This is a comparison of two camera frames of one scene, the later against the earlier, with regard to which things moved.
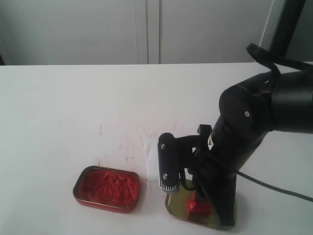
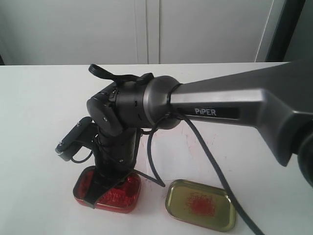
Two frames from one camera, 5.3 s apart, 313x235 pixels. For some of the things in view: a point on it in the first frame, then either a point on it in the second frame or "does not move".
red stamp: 197,209 -> 128,186
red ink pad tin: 112,189 does not move
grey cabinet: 44,32 does not move
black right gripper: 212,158 -> 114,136
